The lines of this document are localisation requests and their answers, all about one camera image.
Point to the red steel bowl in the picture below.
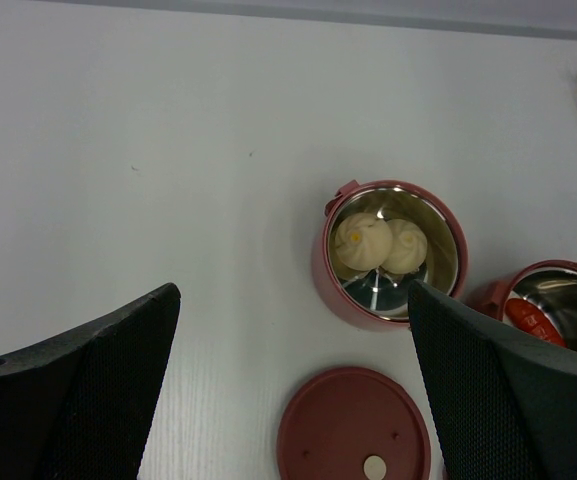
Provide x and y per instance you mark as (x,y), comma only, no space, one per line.
(376,299)
(550,285)

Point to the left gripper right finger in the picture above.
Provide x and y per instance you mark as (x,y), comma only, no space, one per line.
(504,403)

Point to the red salmon nigiri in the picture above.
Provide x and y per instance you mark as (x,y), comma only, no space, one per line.
(530,319)

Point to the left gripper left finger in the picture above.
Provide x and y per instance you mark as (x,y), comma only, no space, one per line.
(80,404)

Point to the left red lid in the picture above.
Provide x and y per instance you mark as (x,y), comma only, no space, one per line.
(352,423)

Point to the round bun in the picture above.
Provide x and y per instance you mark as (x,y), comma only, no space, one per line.
(363,241)
(409,247)

